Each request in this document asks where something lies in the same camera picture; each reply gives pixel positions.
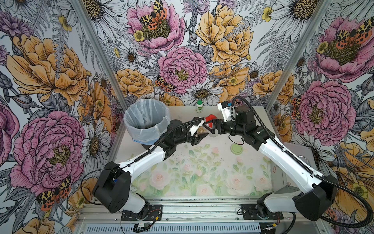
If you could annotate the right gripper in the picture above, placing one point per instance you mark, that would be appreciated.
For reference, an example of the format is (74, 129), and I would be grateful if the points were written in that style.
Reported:
(220, 126)

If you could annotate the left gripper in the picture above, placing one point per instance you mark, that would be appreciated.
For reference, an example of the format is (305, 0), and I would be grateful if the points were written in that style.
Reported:
(188, 134)

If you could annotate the red-lid peanut jar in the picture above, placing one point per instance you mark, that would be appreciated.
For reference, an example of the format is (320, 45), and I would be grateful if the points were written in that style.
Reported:
(203, 130)

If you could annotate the black trash bin with liner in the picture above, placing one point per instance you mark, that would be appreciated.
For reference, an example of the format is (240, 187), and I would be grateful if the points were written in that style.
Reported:
(145, 121)

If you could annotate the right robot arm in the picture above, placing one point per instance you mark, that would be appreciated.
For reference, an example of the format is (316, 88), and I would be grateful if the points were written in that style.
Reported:
(314, 195)

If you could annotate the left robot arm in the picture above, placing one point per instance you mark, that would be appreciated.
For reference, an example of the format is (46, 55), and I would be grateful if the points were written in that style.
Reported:
(113, 187)

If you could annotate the small green-cap white bottle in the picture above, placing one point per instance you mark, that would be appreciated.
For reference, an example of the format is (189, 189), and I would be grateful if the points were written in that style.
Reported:
(199, 106)

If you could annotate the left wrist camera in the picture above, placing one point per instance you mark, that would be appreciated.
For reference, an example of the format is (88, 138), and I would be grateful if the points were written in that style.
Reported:
(193, 131)

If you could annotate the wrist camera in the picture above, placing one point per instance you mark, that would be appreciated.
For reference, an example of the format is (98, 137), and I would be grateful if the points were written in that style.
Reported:
(228, 111)
(193, 131)

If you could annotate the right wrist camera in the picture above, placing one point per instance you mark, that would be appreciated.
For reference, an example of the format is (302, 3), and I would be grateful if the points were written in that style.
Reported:
(228, 111)

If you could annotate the aluminium front rail frame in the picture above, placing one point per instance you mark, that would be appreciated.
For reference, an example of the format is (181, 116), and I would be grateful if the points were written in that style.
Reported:
(195, 216)

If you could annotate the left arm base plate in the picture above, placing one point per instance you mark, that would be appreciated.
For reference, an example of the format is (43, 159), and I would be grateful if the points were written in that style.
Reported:
(149, 213)

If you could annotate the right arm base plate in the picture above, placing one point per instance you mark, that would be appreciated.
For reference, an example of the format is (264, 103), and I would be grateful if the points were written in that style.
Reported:
(258, 212)

